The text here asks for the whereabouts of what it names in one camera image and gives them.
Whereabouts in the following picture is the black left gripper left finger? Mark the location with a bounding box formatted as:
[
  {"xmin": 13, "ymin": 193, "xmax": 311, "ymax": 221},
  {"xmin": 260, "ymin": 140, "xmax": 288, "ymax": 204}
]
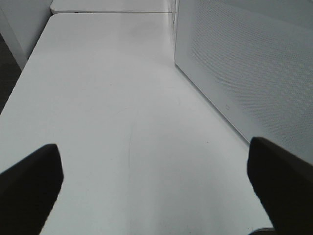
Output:
[{"xmin": 0, "ymin": 144, "xmax": 64, "ymax": 235}]

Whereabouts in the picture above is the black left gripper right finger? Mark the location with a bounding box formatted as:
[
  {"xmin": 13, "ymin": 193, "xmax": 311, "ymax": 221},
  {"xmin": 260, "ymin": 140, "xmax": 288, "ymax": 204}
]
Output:
[{"xmin": 247, "ymin": 137, "xmax": 313, "ymax": 235}]

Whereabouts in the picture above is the white microwave door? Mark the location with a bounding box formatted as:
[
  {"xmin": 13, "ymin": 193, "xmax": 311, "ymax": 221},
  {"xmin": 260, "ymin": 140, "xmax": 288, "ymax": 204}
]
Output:
[{"xmin": 175, "ymin": 0, "xmax": 313, "ymax": 162}]

